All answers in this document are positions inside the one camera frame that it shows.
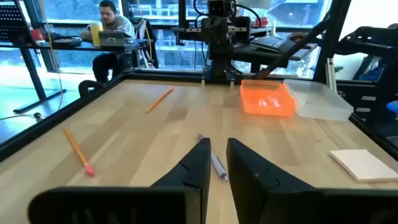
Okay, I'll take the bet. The white paper pad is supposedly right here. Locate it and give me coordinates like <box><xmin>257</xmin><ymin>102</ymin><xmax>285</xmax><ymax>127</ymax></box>
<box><xmin>328</xmin><ymin>149</ymin><xmax>398</xmax><ymax>183</ymax></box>

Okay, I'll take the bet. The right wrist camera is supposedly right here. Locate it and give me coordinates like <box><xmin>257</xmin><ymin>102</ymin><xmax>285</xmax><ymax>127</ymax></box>
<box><xmin>207</xmin><ymin>0</ymin><xmax>226</xmax><ymax>17</ymax></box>

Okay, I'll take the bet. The black office desk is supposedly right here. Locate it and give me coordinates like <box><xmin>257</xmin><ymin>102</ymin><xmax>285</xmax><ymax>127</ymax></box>
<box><xmin>0</xmin><ymin>39</ymin><xmax>144</xmax><ymax>113</ymax></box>

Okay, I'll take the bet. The grey laptop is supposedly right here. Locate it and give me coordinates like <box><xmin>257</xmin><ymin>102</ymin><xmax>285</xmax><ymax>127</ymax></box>
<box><xmin>98</xmin><ymin>30</ymin><xmax>126</xmax><ymax>47</ymax></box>

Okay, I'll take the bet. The purple pen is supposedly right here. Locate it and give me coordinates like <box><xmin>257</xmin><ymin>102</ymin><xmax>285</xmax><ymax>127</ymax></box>
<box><xmin>197</xmin><ymin>133</ymin><xmax>229</xmax><ymax>182</ymax></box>

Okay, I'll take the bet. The yellow hanging cable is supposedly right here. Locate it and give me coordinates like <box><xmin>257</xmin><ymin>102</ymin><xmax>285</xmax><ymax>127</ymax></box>
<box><xmin>39</xmin><ymin>0</ymin><xmax>63</xmax><ymax>110</ymax></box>

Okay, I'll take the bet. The clear plastic box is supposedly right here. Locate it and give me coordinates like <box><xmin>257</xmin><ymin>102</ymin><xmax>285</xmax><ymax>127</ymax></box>
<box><xmin>282</xmin><ymin>78</ymin><xmax>354</xmax><ymax>122</ymax></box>

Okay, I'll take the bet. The yellow cup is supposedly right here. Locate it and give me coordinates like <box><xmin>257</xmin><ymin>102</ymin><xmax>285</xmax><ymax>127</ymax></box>
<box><xmin>88</xmin><ymin>21</ymin><xmax>104</xmax><ymax>47</ymax></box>

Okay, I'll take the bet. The black perforated panel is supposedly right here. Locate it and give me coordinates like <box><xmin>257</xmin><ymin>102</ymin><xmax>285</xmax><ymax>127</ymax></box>
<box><xmin>0</xmin><ymin>4</ymin><xmax>35</xmax><ymax>44</ymax></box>

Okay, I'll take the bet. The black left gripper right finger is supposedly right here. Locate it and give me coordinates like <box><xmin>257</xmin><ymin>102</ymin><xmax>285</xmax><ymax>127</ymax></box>
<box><xmin>226</xmin><ymin>138</ymin><xmax>398</xmax><ymax>224</ymax></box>

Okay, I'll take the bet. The orange pencil pink eraser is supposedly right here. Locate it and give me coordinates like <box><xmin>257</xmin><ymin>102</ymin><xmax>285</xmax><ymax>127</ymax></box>
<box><xmin>63</xmin><ymin>128</ymin><xmax>96</xmax><ymax>177</ymax></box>
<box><xmin>145</xmin><ymin>86</ymin><xmax>175</xmax><ymax>113</ymax></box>

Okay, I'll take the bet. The white floor cable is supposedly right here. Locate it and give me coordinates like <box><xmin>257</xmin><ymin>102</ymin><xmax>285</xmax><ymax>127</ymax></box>
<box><xmin>0</xmin><ymin>111</ymin><xmax>44</xmax><ymax>122</ymax></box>

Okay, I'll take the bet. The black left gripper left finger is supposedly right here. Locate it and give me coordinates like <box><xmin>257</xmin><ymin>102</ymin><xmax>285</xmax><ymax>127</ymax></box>
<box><xmin>27</xmin><ymin>138</ymin><xmax>212</xmax><ymax>224</ymax></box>

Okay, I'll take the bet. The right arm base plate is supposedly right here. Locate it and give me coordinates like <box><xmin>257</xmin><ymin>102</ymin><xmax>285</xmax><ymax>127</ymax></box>
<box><xmin>201</xmin><ymin>65</ymin><xmax>244</xmax><ymax>83</ymax></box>

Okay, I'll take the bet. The person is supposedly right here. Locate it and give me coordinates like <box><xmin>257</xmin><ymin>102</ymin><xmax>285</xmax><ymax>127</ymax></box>
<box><xmin>80</xmin><ymin>0</ymin><xmax>137</xmax><ymax>83</ymax></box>

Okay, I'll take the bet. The black keyboard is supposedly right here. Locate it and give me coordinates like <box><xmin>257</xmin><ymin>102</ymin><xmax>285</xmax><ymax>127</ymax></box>
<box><xmin>250</xmin><ymin>35</ymin><xmax>296</xmax><ymax>54</ymax></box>

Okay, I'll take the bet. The black desk with keyboard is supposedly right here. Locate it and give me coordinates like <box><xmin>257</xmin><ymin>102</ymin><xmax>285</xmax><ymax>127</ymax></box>
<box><xmin>231</xmin><ymin>42</ymin><xmax>318</xmax><ymax>74</ymax></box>

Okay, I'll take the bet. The orange plastic box lid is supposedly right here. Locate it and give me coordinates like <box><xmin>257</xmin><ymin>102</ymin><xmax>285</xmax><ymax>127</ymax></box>
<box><xmin>239</xmin><ymin>79</ymin><xmax>296</xmax><ymax>118</ymax></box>

